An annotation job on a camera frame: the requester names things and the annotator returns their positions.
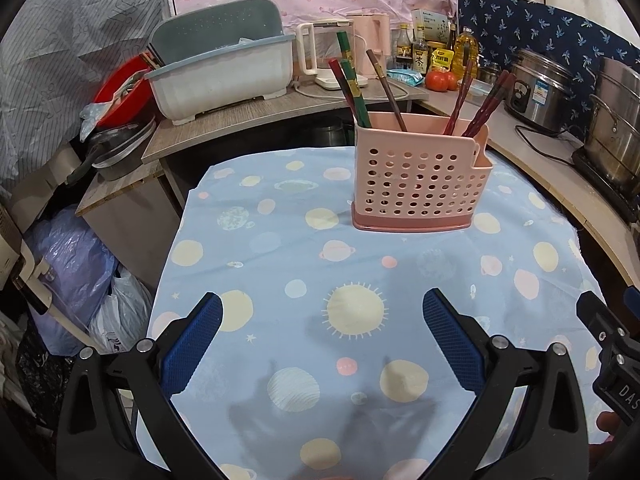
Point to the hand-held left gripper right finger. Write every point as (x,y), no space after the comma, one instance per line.
(452,345)

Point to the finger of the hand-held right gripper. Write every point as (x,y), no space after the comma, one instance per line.
(632,305)
(600,317)

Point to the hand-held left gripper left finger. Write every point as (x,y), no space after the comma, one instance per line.
(192,345)

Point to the pink perforated utensil holder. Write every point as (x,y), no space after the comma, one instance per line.
(415,180)

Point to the dark red chopstick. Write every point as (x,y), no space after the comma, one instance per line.
(462,95)
(495,102)
(487,100)

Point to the green chopstick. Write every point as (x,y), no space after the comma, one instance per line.
(352,80)
(356,95)

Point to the person's right hand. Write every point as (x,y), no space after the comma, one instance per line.
(607,422)

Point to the white plastic bag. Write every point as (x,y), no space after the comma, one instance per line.
(122,315)

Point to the black induction cooker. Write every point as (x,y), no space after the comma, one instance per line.
(597,172)

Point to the purple plastic bag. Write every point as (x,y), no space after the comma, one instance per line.
(70,270)

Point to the light wooden counter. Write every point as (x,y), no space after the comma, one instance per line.
(540,175)

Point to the blue planet print tablecloth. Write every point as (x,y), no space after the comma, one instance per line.
(300,220)

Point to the steel stockpot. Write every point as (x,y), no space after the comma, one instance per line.
(615,130)

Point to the black frying pan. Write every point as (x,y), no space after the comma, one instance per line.
(115,152)

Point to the steel rice cooker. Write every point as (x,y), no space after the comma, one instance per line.
(545,95)

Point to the grey wooden shelf board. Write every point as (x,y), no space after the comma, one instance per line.
(240,120)

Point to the red plastic basin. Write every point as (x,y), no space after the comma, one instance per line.
(112,100)

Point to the red tomato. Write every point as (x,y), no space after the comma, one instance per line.
(452,81)
(436,81)

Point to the brown chopstick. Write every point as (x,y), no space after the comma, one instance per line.
(385,87)

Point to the white grey dish drainer tub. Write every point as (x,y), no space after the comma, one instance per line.
(225,80)

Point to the blue wet wipes packet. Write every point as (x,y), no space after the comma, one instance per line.
(406,76)

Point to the bright red chopstick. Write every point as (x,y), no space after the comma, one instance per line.
(342,85)

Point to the yellow seasoning packet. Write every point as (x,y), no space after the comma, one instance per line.
(441,60)

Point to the navy printed cloth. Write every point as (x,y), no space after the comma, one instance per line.
(550,25)

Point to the dark soy sauce bottle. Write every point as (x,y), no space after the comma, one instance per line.
(421,52)

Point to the clear glass bottle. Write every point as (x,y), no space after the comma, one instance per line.
(404,45)

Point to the white electric kettle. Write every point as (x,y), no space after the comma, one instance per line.
(303,55)

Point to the grey striped plastic sheet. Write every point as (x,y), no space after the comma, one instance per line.
(65,60)

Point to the pink electric kettle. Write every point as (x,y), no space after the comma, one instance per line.
(372,35)

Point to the pale green carton box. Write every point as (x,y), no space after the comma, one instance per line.
(430,22)

